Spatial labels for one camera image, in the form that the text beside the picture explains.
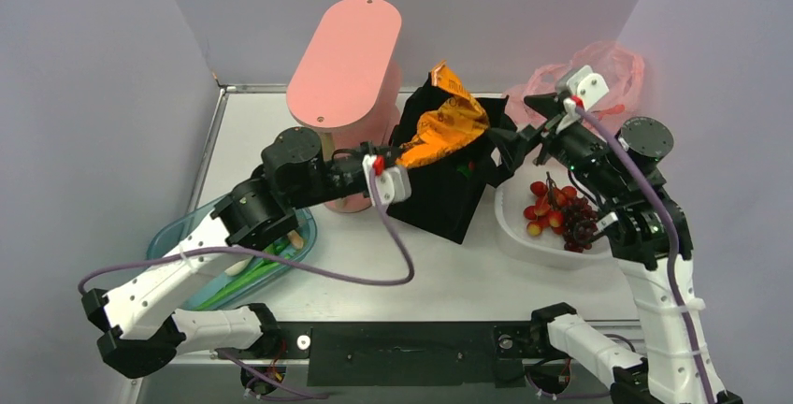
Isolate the brown mushroom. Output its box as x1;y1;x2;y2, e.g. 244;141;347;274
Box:
286;231;305;251

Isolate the dark green cucumber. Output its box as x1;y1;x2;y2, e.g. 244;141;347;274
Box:
267;238;290;256

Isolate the green bottle in bag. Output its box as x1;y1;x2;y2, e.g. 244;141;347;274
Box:
456;161;476;180

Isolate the light green long pepper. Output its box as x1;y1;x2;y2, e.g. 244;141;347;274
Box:
195;260;284;310

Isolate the red cherry tomato bunch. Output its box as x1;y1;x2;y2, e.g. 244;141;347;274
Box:
523;172;579;238

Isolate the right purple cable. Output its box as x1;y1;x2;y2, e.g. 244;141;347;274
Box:
572;103;716;404

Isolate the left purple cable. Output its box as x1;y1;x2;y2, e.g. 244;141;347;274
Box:
77;168;415;296

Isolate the blue transparent tray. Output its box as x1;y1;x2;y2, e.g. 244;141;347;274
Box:
146;199;318;310

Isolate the black fabric bag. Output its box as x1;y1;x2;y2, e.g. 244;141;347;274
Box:
387;80;495;244

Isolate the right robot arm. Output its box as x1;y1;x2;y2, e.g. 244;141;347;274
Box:
494;93;740;403

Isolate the pink plastic grocery bag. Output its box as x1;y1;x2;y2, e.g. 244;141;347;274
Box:
504;41;645;126

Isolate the white round food item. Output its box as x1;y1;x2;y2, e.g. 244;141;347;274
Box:
224;258;252;277

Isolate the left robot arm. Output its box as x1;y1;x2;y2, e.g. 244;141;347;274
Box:
78;127;411;379

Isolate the dark purple grape bunch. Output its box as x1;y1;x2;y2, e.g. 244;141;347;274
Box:
561;198;598;253

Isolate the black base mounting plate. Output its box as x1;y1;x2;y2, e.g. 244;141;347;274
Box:
213;320;591;389

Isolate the pink three-tier shelf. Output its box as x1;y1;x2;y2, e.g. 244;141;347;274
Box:
285;0;403;215

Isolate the white plastic basin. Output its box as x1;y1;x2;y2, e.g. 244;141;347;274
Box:
494;160;613;270

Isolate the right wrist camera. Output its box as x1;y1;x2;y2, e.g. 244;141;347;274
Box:
555;65;610;133

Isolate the purple cable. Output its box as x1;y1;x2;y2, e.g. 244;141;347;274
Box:
572;103;716;404
77;168;415;296

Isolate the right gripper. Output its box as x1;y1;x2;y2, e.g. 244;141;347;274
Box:
489;91;629;199

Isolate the orange snack bag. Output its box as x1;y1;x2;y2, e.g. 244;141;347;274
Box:
396;60;491;169

